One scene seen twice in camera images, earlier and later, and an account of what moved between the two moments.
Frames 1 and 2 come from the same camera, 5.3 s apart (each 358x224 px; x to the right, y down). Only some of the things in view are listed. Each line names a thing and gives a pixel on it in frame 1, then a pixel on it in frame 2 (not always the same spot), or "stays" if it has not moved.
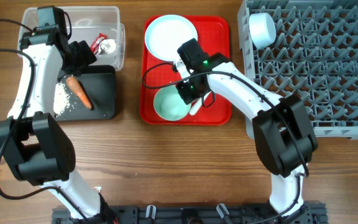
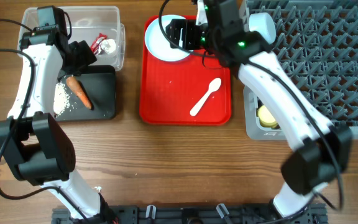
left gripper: (85, 56) stays
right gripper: (188, 97) -> (189, 27)
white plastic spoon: (197, 106) stays
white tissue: (109, 45) stays
